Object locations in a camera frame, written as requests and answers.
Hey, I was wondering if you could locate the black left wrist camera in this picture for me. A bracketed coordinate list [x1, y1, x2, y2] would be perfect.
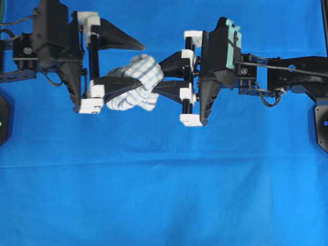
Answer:
[32, 1, 81, 69]

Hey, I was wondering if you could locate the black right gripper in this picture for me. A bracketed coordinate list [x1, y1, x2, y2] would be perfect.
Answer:
[152, 30, 241, 127]

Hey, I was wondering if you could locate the white blue striped towel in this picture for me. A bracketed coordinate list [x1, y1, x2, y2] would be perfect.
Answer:
[106, 54, 164, 111]

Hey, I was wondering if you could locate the blue table cloth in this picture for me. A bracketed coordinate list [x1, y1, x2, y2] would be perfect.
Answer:
[1, 1, 327, 245]

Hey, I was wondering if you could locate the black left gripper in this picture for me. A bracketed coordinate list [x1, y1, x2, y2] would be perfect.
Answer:
[73, 11, 145, 114]

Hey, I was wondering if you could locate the black cable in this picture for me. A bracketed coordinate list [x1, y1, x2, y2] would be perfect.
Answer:
[0, 15, 38, 26]

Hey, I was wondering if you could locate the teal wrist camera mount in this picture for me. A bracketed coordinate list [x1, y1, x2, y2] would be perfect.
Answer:
[225, 18, 242, 69]

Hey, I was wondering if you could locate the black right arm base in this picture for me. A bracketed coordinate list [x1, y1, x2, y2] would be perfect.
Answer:
[314, 97, 327, 152]

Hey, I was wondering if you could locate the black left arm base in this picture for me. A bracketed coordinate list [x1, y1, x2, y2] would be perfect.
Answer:
[0, 94, 11, 147]

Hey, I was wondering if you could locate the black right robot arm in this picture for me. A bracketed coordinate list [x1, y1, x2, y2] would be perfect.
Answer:
[89, 17, 327, 127]

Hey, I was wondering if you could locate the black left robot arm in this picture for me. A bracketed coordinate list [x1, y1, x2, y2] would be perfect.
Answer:
[1, 1, 144, 114]

